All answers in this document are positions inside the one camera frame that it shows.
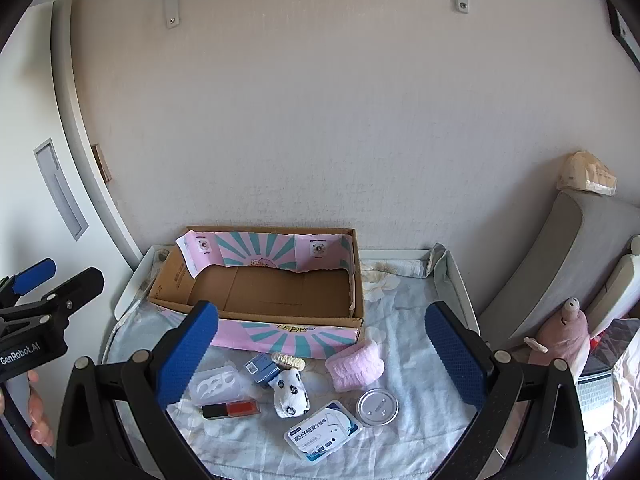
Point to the small blue box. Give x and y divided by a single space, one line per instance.
259 367

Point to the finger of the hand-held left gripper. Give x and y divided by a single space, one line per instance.
75 290
35 272

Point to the white pillow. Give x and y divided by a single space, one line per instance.
620 285

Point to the pink cloth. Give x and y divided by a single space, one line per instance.
352 367

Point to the white and blue floss packet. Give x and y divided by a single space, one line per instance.
320 430

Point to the dark picture frame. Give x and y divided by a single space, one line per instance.
625 30

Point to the clear plastic floss box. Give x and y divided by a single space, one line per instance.
220 385

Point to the small wooden wall block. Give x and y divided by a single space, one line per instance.
102 162

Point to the beige tissue packet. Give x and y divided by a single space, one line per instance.
585 172

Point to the cardboard box with pink lining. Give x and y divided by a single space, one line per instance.
280 290

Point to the white sock with black print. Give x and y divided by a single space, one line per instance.
290 392

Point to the white wardrobe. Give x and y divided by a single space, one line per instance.
30 110

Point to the silver laptop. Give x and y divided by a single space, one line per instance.
595 392

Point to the person's left hand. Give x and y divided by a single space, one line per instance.
39 410

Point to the small red item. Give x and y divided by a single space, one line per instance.
596 344

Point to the pink patterned blanket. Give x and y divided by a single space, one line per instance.
625 450

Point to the pink plush toy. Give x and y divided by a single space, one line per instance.
565 340

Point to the beige hair scrunchie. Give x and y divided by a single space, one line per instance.
290 360

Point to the floral light blue sheet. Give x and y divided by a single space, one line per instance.
405 320

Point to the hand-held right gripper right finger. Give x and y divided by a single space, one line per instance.
452 355

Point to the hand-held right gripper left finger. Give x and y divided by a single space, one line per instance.
187 355

